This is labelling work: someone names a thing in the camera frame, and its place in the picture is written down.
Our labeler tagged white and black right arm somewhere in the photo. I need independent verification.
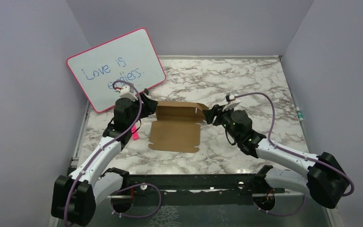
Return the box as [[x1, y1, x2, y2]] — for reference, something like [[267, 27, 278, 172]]
[[203, 105, 350, 209]]

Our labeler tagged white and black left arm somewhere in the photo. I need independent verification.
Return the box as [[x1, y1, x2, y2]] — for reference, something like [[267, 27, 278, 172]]
[[51, 93, 158, 227]]

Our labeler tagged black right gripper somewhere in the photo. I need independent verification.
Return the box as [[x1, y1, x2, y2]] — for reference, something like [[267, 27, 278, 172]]
[[203, 103, 240, 141]]

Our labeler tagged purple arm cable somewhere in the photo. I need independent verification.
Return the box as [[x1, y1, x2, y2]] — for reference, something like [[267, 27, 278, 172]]
[[225, 92, 355, 217], [63, 80, 163, 227]]

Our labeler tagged brown cardboard box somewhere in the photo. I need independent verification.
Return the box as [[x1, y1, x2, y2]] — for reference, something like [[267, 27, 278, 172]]
[[148, 101, 208, 153]]

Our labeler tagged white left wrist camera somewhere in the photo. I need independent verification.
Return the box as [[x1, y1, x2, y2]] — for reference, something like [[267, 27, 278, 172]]
[[119, 85, 138, 102]]

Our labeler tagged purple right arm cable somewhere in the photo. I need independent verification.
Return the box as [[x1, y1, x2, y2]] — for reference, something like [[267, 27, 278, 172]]
[[225, 92, 355, 217]]

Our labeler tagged pink marker pen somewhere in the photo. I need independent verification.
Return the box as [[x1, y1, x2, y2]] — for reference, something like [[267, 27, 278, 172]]
[[132, 125, 139, 140]]

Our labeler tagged aluminium frame rail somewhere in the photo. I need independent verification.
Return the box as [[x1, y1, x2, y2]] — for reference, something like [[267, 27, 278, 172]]
[[55, 175, 334, 199]]

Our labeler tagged pink framed whiteboard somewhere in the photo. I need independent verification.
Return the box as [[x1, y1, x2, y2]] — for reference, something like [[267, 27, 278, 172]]
[[66, 28, 166, 113]]

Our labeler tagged green capped marker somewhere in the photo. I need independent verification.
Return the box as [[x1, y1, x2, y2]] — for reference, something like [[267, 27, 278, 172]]
[[295, 106, 303, 122]]

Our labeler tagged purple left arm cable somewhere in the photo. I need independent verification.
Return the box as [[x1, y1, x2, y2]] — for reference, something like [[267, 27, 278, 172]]
[[63, 80, 163, 227]]

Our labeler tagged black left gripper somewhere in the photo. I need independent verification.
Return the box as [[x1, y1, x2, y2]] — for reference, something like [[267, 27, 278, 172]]
[[128, 92, 158, 128]]

